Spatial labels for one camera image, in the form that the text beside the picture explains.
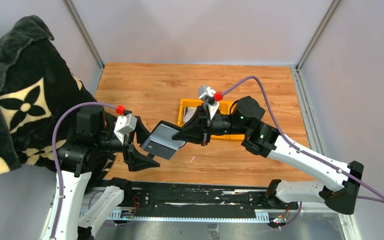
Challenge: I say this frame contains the black floral blanket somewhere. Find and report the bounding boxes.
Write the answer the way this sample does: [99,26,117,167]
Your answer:
[0,14,118,196]

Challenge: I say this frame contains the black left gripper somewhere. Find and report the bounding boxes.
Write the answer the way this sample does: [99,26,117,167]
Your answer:
[96,115,163,169]

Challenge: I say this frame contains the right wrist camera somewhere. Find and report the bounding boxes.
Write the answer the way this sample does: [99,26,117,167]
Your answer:
[198,85,220,120]

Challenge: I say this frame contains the silver card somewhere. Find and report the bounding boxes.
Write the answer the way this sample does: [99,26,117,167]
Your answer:
[182,107,197,124]

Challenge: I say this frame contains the yellow bin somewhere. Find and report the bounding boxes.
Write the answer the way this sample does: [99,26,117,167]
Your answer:
[208,99,246,141]
[177,98,203,127]

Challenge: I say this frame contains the yellow bin left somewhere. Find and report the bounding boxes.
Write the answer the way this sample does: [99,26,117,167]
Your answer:
[177,98,203,127]

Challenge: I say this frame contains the yellow bin middle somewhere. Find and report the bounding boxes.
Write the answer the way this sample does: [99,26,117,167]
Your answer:
[208,99,246,141]

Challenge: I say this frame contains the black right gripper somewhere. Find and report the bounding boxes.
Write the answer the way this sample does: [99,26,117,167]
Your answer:
[172,103,249,147]

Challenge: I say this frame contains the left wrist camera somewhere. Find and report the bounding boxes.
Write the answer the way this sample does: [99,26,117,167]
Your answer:
[113,113,137,146]

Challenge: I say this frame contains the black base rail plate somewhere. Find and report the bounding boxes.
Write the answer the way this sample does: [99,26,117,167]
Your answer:
[118,181,298,220]

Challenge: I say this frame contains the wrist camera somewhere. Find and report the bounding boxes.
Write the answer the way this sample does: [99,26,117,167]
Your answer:
[113,113,137,146]
[198,85,220,120]

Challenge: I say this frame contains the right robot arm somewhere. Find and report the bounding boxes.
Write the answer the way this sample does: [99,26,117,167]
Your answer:
[173,96,364,215]

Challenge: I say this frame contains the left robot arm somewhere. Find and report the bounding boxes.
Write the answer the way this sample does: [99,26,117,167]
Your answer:
[42,102,159,240]

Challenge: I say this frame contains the black leather card holder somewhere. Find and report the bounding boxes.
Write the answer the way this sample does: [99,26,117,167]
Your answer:
[140,121,186,160]

